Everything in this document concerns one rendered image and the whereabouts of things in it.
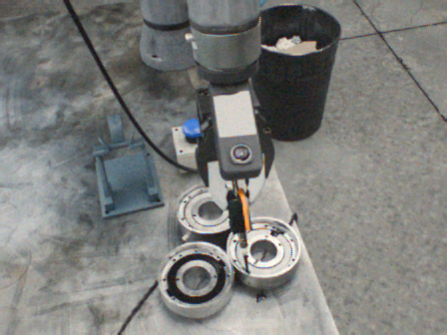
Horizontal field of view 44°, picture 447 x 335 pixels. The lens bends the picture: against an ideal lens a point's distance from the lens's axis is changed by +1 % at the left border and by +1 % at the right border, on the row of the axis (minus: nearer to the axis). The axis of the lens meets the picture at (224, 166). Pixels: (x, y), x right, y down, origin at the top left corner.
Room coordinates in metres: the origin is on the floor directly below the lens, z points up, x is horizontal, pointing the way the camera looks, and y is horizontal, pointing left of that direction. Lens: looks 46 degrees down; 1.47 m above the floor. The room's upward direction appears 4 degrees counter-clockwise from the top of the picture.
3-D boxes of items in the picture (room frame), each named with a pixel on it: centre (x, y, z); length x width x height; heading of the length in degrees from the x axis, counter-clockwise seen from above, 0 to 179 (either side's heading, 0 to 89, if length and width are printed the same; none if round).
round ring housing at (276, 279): (0.46, -0.05, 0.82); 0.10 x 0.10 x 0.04
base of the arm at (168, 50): (1.02, 0.09, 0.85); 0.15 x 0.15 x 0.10
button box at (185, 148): (0.69, 0.05, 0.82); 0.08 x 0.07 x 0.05; 9
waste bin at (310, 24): (1.69, -0.27, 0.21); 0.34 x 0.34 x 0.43
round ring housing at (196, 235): (0.54, 0.03, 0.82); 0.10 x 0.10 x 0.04
